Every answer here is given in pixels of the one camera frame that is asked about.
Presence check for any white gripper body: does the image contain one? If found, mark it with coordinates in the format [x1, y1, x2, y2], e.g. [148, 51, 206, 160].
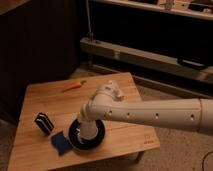
[79, 121, 98, 140]

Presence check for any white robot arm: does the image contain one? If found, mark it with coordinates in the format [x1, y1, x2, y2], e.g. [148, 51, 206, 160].
[78, 80, 213, 140]

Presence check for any black ceramic bowl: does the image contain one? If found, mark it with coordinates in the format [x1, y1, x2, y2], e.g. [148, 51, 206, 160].
[68, 119, 105, 150]

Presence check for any blue sponge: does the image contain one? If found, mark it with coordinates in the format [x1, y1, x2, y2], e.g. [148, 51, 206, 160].
[51, 132, 72, 155]

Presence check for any wooden low table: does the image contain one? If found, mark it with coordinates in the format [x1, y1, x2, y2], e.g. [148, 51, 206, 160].
[7, 73, 160, 171]

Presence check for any wooden bench shelf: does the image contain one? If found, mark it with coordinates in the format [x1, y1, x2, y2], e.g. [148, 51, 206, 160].
[80, 37, 213, 84]

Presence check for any metal pole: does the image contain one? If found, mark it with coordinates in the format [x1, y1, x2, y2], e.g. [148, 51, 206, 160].
[86, 0, 93, 41]

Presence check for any black cable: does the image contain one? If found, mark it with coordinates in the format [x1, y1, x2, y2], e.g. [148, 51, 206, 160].
[201, 150, 213, 171]

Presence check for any black handle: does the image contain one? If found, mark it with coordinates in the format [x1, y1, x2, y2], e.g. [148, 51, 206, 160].
[177, 58, 208, 70]

